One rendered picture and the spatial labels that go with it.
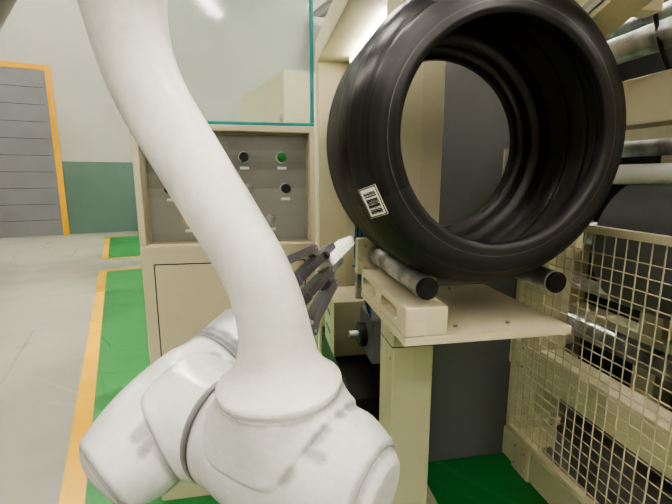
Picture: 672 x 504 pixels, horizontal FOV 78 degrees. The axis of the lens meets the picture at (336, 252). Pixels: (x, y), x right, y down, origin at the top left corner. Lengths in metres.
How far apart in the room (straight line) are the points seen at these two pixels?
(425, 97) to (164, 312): 1.02
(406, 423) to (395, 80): 1.00
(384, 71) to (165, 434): 0.63
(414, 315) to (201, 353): 0.48
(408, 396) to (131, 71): 1.16
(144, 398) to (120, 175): 9.17
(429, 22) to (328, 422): 0.68
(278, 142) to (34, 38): 8.70
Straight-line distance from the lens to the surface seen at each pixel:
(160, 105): 0.37
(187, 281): 1.41
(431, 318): 0.84
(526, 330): 0.95
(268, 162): 1.40
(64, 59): 9.81
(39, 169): 9.60
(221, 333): 0.48
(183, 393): 0.42
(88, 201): 9.58
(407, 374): 1.31
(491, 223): 1.18
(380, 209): 0.77
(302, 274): 0.58
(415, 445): 1.44
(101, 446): 0.44
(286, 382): 0.32
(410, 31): 0.81
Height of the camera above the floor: 1.11
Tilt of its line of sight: 10 degrees down
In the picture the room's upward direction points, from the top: straight up
